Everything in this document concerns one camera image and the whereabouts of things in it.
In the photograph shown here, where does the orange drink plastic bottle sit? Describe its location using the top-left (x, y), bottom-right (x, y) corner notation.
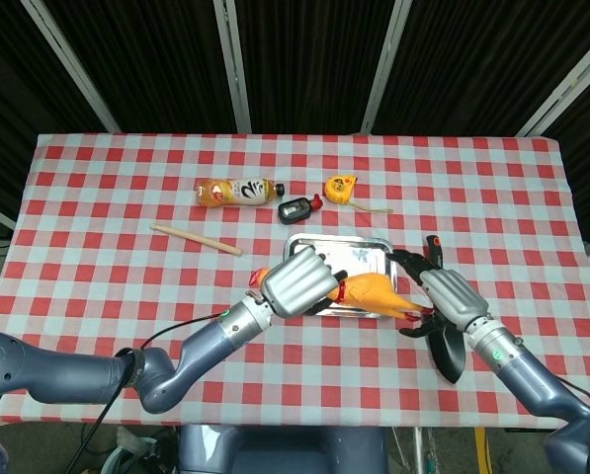
top-left (194, 177), bottom-right (286, 208)

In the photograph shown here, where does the orange rubber toy chicken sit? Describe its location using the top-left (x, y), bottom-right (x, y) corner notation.
top-left (248, 268), bottom-right (434, 322)

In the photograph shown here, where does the black cable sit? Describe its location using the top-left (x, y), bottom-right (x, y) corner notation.
top-left (64, 310), bottom-right (226, 474)

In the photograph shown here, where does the black ink bottle red cap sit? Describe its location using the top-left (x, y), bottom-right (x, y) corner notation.
top-left (277, 194), bottom-right (325, 226)

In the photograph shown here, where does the black spatula red button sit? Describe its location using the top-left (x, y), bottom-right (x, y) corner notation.
top-left (425, 235), bottom-right (466, 385)

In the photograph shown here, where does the wooden stick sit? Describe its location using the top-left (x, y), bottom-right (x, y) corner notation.
top-left (149, 223), bottom-right (244, 258)

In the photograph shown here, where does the red white checkered tablecloth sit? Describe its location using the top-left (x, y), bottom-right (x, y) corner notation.
top-left (0, 131), bottom-right (590, 429)

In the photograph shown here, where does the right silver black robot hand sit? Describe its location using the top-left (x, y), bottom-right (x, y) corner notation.
top-left (386, 249), bottom-right (491, 340)

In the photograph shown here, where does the white metal frame post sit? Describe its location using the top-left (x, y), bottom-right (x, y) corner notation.
top-left (516, 24), bottom-right (590, 138)
top-left (212, 0), bottom-right (252, 133)
top-left (20, 0), bottom-right (121, 133)
top-left (361, 0), bottom-right (414, 133)

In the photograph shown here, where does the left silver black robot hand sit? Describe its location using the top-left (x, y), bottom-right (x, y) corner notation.
top-left (259, 246), bottom-right (348, 320)

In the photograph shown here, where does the blue-grey robot torso base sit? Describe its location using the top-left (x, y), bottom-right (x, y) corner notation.
top-left (175, 424), bottom-right (389, 474)

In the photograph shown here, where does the yellow tape measure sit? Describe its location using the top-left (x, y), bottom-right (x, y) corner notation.
top-left (322, 175), bottom-right (394, 214)

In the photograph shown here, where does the rectangular metal tray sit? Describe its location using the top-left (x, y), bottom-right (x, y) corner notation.
top-left (282, 232), bottom-right (398, 320)

